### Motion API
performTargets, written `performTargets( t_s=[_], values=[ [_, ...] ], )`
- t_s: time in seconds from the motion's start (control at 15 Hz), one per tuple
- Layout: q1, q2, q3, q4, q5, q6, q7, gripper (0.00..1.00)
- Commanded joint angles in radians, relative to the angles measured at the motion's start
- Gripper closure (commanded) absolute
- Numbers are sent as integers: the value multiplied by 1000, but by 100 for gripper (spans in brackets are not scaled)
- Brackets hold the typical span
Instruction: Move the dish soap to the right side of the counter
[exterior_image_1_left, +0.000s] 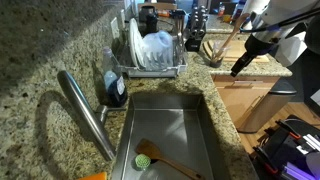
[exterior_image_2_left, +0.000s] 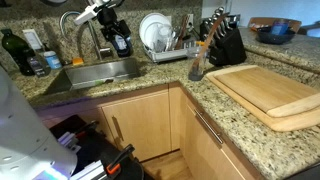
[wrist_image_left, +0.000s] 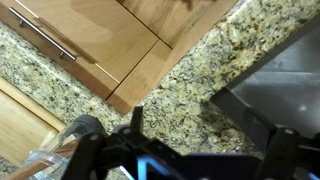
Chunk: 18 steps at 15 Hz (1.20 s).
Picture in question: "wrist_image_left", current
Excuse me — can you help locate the stainless steel sink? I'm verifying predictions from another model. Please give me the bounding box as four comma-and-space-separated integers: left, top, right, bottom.
211, 15, 320, 152

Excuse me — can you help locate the wooden drawer front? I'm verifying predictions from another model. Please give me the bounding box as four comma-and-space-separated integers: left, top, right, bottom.
0, 0, 157, 99

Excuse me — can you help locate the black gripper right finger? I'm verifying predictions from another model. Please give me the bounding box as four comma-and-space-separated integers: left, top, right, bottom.
256, 128, 300, 180

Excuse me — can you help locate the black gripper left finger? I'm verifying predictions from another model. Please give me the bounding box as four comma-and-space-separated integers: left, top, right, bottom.
61, 133, 106, 180

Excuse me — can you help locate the steel drawer handle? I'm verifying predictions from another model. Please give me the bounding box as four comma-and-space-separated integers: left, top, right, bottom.
8, 7, 77, 61

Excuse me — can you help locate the wooden cabinet door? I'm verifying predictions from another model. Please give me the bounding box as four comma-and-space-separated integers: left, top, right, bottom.
117, 0, 217, 48

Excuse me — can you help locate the wooden spatula in holder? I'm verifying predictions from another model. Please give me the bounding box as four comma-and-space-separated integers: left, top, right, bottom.
2, 140, 79, 180

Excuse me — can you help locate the clear glass utensil holder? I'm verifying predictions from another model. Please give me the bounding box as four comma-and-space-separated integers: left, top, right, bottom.
23, 114, 108, 180

